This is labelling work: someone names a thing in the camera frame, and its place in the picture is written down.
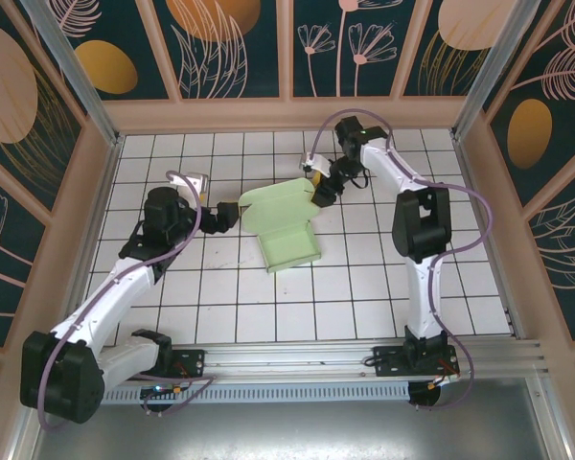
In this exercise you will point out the light green paper box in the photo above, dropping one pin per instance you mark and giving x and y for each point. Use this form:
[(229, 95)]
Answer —
[(278, 211)]

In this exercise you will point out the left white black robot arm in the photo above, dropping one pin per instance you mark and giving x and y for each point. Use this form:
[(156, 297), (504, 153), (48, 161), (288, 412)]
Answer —
[(120, 292)]

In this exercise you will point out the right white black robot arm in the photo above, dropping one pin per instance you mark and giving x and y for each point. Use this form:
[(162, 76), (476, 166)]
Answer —
[(419, 230)]

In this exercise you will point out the grey metal sheet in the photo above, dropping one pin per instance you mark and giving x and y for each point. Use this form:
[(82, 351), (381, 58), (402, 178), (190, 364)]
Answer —
[(287, 431)]

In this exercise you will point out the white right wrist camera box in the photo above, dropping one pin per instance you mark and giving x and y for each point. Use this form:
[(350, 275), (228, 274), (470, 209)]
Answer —
[(314, 160)]

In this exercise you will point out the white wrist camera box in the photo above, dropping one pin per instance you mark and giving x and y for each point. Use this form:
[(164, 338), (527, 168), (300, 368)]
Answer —
[(314, 160), (194, 181)]

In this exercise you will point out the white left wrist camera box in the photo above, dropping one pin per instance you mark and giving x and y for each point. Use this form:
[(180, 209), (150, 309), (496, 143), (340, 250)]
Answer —
[(194, 181)]

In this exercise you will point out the thin aluminium side rail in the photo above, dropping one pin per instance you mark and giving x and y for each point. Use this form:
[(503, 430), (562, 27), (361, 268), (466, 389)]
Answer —
[(489, 239), (103, 211)]

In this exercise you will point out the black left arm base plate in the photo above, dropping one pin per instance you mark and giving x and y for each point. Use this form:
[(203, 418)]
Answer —
[(191, 359)]

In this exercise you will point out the aluminium mounting rail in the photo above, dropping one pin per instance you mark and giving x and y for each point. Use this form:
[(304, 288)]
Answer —
[(287, 357)]

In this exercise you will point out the aluminium corner post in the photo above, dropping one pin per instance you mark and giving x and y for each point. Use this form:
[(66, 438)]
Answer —
[(76, 76), (484, 67)]

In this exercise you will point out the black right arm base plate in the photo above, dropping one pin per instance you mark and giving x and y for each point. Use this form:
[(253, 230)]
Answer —
[(388, 361)]

